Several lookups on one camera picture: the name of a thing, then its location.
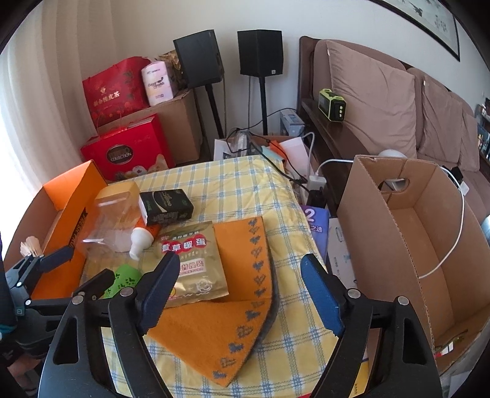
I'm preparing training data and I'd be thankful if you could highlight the clear plastic container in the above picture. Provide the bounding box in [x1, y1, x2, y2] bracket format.
[82, 182, 146, 253]

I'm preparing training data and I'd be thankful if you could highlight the pink toilet paper pack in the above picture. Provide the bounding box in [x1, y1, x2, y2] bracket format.
[141, 60, 179, 107]

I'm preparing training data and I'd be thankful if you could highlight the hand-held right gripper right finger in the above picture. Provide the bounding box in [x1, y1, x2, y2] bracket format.
[300, 253, 443, 398]

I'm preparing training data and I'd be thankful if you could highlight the white curtain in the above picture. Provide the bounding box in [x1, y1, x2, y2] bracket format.
[0, 0, 131, 246]

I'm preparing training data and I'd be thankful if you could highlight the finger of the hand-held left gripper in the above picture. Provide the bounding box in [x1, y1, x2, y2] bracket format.
[32, 246, 76, 274]
[73, 269, 115, 301]

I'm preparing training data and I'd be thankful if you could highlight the white carton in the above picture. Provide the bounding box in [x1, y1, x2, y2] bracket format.
[327, 216, 358, 289]

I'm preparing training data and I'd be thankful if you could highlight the framed wall picture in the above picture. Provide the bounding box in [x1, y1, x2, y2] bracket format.
[369, 0, 462, 62]

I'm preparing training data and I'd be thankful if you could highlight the blue and white box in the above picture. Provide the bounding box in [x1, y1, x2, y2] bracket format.
[279, 111, 306, 136]

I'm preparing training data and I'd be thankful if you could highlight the orange felt mat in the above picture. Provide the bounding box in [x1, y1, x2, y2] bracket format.
[147, 215, 280, 388]

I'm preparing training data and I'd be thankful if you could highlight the black speaker stand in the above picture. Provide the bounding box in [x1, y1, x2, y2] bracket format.
[203, 84, 225, 139]
[259, 76, 269, 135]

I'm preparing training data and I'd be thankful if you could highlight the open brown cardboard box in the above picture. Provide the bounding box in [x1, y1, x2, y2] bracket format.
[337, 154, 490, 377]

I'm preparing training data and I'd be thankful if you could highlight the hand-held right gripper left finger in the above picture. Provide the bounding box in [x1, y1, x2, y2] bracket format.
[38, 250, 181, 398]

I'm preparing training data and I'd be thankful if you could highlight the tall red gift bag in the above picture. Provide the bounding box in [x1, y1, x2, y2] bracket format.
[82, 57, 152, 131]

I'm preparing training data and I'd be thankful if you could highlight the red gift box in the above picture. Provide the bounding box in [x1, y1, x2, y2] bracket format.
[115, 89, 203, 167]

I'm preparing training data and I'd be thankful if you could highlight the red gift box bag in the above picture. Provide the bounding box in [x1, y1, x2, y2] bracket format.
[80, 114, 177, 182]

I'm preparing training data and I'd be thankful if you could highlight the green portable radio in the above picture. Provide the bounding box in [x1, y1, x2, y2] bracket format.
[318, 88, 347, 122]

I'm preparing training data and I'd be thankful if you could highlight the black tissue pack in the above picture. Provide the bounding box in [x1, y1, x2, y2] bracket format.
[138, 189, 194, 226]

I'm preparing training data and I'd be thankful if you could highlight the white paper bag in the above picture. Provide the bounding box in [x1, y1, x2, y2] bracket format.
[276, 137, 311, 180]

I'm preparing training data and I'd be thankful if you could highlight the brown sofa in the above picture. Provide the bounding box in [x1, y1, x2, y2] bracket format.
[298, 36, 490, 226]

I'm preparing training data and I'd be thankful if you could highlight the white feather shuttlecock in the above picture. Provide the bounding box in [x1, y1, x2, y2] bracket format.
[21, 236, 43, 258]

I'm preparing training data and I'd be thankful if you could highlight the purple box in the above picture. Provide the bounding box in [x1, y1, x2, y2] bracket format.
[300, 205, 330, 265]

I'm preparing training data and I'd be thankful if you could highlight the yellow checked tablecloth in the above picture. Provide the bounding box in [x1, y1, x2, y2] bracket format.
[77, 155, 368, 398]

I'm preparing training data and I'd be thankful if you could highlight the white cable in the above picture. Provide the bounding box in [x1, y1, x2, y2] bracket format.
[417, 168, 466, 279]

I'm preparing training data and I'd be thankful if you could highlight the orange tube with white cap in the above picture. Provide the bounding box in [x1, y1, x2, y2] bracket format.
[129, 223, 161, 261]

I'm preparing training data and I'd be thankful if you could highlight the beige sofa cushion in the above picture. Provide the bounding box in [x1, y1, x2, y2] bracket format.
[457, 101, 482, 173]
[325, 40, 418, 159]
[408, 68, 466, 163]

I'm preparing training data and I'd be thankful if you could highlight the gold foil packet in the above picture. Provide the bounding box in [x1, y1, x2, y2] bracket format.
[157, 221, 229, 309]

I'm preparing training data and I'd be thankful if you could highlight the green plastic egg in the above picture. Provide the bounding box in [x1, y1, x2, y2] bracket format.
[101, 264, 142, 301]

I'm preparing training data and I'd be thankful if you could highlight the black speaker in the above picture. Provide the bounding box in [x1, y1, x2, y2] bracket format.
[173, 30, 224, 89]
[237, 30, 284, 77]

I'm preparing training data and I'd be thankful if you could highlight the orange cardboard box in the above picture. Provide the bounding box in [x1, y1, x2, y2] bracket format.
[4, 160, 110, 303]

